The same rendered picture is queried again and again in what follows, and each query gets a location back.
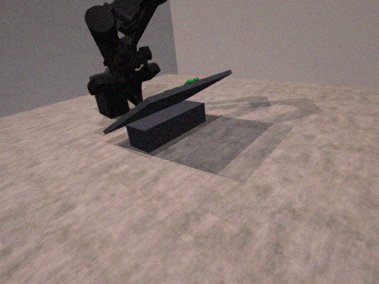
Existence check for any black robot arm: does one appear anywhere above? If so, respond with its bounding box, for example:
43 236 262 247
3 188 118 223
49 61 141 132
84 0 167 72

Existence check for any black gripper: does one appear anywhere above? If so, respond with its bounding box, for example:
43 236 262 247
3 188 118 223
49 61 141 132
87 45 161 106

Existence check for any grey switch panel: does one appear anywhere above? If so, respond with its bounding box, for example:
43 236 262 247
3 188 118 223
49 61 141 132
103 70 232 153

